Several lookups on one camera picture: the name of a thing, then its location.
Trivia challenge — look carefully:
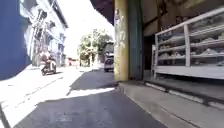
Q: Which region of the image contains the person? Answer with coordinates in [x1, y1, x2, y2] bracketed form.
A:
[39, 49, 54, 68]

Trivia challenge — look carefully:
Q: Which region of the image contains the green tree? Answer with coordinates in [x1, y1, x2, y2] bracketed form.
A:
[77, 28, 115, 64]

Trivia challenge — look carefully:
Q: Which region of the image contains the raised concrete pavement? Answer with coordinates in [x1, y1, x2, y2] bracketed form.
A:
[118, 77, 224, 128]

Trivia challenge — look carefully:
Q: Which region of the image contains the blue wall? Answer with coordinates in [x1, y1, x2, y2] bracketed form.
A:
[0, 0, 33, 82]

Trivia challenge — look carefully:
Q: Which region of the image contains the grey asphalt road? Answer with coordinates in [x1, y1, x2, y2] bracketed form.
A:
[0, 65, 168, 128]

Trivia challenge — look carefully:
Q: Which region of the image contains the motor scooter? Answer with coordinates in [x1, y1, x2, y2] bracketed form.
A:
[40, 59, 58, 77]

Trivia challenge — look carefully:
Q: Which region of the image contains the building with dark awning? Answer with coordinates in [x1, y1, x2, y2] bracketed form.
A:
[89, 0, 224, 83]

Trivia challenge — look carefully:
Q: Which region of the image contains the pale multi-storey building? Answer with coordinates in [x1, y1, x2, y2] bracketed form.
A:
[19, 0, 70, 68]

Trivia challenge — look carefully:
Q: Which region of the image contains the yellow concrete pillar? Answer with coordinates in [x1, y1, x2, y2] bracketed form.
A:
[113, 0, 130, 82]

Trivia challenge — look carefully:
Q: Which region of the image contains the white display shelf rack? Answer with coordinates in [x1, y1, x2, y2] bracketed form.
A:
[151, 7, 224, 81]

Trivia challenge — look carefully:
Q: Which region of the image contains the parked car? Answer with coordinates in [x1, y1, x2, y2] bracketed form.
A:
[103, 54, 115, 73]

